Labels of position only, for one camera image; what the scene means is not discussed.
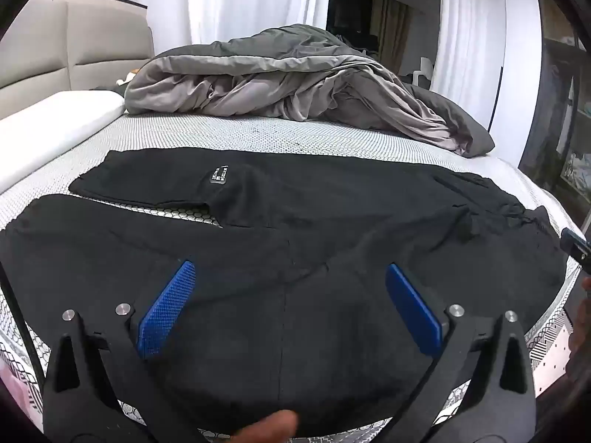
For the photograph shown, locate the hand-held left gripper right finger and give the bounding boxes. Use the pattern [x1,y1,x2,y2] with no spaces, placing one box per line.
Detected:
[383,263,537,443]

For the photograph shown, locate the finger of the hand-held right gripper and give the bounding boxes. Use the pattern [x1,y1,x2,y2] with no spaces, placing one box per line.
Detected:
[560,228,591,271]

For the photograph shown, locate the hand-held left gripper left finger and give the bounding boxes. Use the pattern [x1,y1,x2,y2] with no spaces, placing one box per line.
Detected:
[41,261,204,443]

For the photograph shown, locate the black pants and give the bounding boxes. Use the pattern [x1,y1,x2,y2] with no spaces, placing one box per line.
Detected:
[0,147,571,441]

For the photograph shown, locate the person's right hand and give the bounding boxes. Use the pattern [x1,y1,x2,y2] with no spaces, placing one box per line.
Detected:
[569,276,591,357]

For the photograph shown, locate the person's left hand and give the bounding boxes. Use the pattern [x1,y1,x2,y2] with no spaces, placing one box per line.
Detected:
[230,410,298,443]

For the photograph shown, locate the dark glass cabinet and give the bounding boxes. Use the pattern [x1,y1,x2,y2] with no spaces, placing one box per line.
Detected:
[517,0,591,204]

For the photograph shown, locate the bed with hexagon patterned sheet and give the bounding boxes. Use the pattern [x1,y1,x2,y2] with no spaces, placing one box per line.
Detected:
[0,111,583,443]

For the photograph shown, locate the white pillow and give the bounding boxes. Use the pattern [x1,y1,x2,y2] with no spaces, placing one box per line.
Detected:
[0,90,126,195]

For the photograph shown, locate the white chair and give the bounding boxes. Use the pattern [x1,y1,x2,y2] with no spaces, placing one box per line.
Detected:
[413,58,435,88]

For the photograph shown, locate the white curtain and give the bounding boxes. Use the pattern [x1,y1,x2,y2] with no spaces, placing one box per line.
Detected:
[431,0,509,102]
[178,0,333,54]

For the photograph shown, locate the grey duvet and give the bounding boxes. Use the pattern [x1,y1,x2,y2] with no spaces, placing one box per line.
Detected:
[124,24,496,158]

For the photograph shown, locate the beige padded headboard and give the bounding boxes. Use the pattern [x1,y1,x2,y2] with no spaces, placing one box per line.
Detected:
[0,0,155,118]

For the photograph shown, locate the brown curtain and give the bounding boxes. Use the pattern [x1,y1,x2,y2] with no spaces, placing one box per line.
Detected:
[374,0,409,75]

